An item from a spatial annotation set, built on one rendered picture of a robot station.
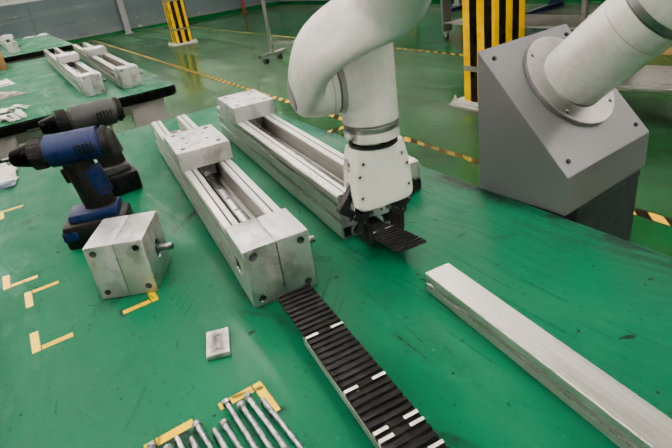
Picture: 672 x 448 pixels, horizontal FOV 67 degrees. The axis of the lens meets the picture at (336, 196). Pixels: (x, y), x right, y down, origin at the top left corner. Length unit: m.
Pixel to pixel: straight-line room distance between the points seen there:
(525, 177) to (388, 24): 0.45
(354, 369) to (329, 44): 0.37
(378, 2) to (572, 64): 0.46
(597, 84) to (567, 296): 0.38
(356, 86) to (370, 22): 0.13
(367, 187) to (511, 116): 0.30
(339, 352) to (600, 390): 0.27
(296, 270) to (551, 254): 0.38
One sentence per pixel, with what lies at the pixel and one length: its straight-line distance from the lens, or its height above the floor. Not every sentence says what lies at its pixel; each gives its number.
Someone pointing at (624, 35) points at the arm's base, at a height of 1.06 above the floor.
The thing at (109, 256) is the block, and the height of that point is 0.85.
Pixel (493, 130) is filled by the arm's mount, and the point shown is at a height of 0.90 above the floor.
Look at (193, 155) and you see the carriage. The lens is 1.08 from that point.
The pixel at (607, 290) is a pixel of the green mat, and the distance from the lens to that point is 0.77.
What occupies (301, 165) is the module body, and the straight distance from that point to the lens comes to 0.99.
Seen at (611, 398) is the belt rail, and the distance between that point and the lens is 0.58.
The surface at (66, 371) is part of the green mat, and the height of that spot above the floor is 0.78.
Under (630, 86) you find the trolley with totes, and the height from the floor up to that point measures 0.26.
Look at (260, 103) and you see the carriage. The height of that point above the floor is 0.90.
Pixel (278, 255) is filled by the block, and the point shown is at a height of 0.85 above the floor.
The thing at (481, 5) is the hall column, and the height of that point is 0.76.
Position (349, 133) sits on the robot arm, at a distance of 0.74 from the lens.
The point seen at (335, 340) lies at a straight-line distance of 0.63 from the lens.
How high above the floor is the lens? 1.22
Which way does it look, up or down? 25 degrees down
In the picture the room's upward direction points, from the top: 8 degrees counter-clockwise
